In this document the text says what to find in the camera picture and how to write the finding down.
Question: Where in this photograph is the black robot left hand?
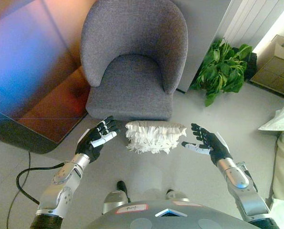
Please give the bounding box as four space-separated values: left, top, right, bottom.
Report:
74 115 121 164

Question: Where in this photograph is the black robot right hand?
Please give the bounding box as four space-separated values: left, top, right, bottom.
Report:
181 123 233 167

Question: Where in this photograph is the white fringed pillow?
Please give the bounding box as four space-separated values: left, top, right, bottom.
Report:
124 120 187 156

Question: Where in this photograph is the silver robot left leg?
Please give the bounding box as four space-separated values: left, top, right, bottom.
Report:
101 180 131 215

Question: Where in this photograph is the silver robot leg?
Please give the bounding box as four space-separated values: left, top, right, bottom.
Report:
101 180 131 215
165 188 190 203

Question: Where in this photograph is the silver robot right leg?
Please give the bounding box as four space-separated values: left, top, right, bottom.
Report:
165 188 190 203

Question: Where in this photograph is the green leafy potted plant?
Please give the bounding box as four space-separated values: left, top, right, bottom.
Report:
189 38 258 107

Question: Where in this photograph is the grey robot torso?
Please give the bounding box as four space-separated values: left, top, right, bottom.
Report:
84 199 262 229

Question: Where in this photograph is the brown wooden table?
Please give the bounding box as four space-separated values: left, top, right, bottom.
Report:
0 0 102 155

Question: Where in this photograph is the grey fabric armchair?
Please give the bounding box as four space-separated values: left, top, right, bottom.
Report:
80 0 189 122

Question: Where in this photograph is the white curtain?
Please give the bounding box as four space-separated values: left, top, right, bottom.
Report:
222 0 284 48

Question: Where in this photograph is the thick black floor cable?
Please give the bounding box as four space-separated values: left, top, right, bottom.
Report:
15 162 72 206

